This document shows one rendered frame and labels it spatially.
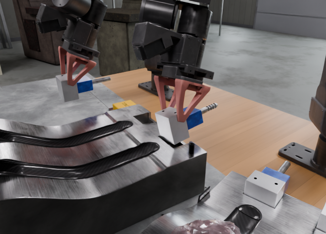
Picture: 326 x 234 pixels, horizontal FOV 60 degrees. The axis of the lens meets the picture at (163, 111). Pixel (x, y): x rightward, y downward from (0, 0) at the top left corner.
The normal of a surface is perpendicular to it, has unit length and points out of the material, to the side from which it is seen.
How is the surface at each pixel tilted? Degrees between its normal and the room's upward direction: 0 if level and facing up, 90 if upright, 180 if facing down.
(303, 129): 0
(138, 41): 70
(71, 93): 91
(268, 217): 0
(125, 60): 90
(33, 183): 27
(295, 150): 0
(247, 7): 90
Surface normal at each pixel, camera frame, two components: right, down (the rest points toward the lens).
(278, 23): -0.79, 0.25
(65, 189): 0.38, -0.91
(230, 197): 0.00, -0.91
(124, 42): -0.65, 0.32
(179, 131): 0.51, 0.18
